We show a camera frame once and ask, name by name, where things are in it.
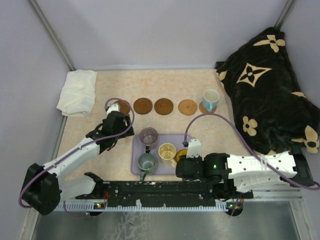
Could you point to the cream mug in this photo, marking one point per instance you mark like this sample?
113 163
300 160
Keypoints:
167 153

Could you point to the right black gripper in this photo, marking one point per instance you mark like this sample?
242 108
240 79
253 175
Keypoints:
199 158

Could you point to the purple glass cup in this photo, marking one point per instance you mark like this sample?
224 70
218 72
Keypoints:
149 138

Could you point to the dark wooden coaster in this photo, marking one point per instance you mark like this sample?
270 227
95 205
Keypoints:
143 106
163 106
123 107

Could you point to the grey green mug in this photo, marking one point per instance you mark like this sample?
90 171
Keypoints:
147 164

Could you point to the black floral blanket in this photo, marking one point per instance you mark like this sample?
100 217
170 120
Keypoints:
269 108

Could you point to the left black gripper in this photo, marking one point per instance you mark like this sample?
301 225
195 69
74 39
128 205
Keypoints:
128 122

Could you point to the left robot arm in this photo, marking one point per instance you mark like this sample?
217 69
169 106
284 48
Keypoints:
45 186

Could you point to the lavender plastic tray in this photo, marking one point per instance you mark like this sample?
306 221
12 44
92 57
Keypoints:
138 148

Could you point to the woven rattan coaster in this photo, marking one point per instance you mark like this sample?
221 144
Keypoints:
203 110
187 107

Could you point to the yellow mug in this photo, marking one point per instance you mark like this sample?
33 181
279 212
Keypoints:
182 152

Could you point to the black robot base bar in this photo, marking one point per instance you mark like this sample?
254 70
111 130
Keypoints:
156 194

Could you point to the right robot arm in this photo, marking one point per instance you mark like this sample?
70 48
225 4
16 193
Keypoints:
248 172

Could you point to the light blue mug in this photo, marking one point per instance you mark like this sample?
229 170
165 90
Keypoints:
210 99

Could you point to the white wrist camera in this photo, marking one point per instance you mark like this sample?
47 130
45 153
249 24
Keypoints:
194 149
114 107

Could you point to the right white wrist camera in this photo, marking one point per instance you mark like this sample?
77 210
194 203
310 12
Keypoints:
194 149

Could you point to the aluminium frame rail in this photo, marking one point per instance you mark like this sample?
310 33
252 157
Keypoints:
265 194

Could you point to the white folded cloth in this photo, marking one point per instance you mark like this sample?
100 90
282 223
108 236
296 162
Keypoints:
78 94

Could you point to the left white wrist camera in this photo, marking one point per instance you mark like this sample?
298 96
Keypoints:
114 107

